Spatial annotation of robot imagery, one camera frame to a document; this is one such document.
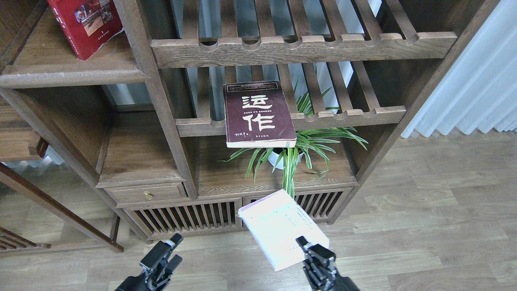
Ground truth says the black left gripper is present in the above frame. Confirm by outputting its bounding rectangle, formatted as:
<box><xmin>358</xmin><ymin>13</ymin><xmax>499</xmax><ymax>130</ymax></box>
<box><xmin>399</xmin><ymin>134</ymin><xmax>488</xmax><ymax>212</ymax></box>
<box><xmin>137</xmin><ymin>233</ymin><xmax>183</xmax><ymax>291</ymax></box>

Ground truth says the red paperback book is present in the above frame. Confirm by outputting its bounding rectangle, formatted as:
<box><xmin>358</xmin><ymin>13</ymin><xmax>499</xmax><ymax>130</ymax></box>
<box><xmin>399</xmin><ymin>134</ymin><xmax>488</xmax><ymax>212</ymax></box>
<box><xmin>48</xmin><ymin>0</ymin><xmax>123</xmax><ymax>61</ymax></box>

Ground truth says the green spider plant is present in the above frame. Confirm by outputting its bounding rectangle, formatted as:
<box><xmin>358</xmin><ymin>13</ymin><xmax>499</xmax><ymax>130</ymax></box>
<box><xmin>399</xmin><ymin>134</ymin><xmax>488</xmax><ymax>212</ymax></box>
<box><xmin>219</xmin><ymin>79</ymin><xmax>369</xmax><ymax>198</ymax></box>

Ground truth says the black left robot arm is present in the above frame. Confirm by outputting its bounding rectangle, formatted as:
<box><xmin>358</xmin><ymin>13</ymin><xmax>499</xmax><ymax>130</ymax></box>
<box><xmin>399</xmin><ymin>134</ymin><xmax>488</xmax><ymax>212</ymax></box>
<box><xmin>116</xmin><ymin>233</ymin><xmax>183</xmax><ymax>291</ymax></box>

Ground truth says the brass drawer knob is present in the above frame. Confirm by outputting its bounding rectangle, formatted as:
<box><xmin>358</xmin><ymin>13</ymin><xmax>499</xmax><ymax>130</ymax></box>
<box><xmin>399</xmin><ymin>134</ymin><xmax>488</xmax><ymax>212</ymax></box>
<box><xmin>144</xmin><ymin>191</ymin><xmax>154</xmax><ymax>200</ymax></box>

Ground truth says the white plant pot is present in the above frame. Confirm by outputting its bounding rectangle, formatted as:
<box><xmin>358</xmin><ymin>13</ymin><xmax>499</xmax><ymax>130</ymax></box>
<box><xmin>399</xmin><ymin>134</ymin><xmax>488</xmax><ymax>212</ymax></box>
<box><xmin>268</xmin><ymin>147</ymin><xmax>304</xmax><ymax>172</ymax></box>

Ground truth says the white pleated curtain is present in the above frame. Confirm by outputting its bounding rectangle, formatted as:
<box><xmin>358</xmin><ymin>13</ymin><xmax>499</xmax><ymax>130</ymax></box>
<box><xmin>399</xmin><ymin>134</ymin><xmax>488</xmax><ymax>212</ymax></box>
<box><xmin>401</xmin><ymin>0</ymin><xmax>517</xmax><ymax>138</ymax></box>

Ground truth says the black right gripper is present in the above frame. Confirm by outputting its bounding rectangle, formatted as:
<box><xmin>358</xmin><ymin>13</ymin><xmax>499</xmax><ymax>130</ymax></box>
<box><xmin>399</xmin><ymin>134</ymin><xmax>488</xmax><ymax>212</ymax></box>
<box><xmin>296</xmin><ymin>236</ymin><xmax>359</xmax><ymax>291</ymax></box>

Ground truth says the white paperback book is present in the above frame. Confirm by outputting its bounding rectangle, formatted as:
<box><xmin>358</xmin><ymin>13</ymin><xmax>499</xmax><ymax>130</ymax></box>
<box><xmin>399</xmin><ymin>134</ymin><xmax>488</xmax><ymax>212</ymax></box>
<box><xmin>238</xmin><ymin>189</ymin><xmax>330</xmax><ymax>271</ymax></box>

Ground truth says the dark maroon book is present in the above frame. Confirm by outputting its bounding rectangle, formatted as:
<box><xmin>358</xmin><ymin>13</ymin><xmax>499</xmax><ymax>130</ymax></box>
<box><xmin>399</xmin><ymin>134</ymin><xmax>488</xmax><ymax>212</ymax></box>
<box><xmin>223</xmin><ymin>81</ymin><xmax>297</xmax><ymax>148</ymax></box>

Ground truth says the dark wooden bookshelf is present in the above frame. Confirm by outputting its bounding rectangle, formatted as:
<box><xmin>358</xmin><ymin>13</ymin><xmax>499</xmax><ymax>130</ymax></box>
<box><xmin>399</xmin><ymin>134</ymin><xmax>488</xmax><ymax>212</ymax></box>
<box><xmin>1</xmin><ymin>0</ymin><xmax>499</xmax><ymax>240</ymax></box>

